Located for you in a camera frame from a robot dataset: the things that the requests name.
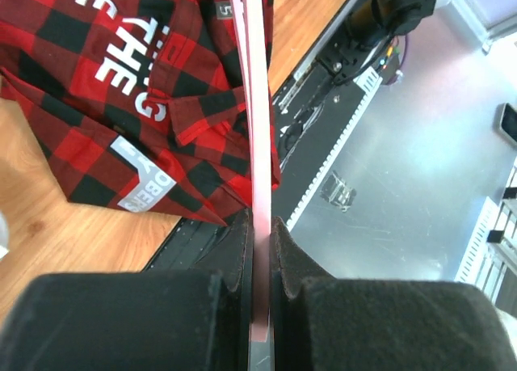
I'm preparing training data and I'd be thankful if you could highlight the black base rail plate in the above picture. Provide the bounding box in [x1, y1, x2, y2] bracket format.
[141, 43, 385, 275]

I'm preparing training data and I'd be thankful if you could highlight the black smartphone on table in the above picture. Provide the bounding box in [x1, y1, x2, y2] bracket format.
[496, 103, 517, 142]

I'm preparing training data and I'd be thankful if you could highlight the red black plaid shirt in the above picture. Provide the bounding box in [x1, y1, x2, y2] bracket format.
[0, 0, 283, 226]

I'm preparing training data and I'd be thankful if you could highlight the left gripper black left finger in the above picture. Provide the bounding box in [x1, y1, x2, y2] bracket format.
[1, 212, 254, 370]

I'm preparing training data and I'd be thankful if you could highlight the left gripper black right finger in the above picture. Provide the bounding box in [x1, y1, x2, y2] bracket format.
[270, 218, 515, 370]

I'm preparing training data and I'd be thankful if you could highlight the pink plastic hanger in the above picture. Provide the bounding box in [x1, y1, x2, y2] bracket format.
[230, 0, 272, 342]

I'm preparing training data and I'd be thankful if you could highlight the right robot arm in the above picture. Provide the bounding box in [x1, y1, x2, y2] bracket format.
[345, 0, 436, 48]

